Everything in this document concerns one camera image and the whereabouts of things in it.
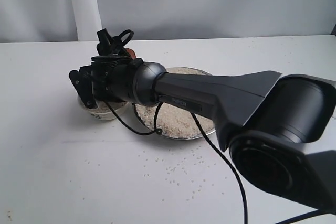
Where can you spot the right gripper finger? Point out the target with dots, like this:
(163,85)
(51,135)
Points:
(82,81)

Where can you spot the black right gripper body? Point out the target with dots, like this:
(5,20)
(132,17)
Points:
(113,78)

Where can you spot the brown wooden cup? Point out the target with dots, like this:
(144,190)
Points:
(131,53)

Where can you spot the white ceramic rice bowl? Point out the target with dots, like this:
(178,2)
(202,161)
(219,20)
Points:
(102,112)

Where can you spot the round steel rice plate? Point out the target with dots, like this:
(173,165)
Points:
(174,122)

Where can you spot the white backdrop curtain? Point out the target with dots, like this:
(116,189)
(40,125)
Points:
(79,20)

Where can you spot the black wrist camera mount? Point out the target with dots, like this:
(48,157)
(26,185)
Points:
(112,48)

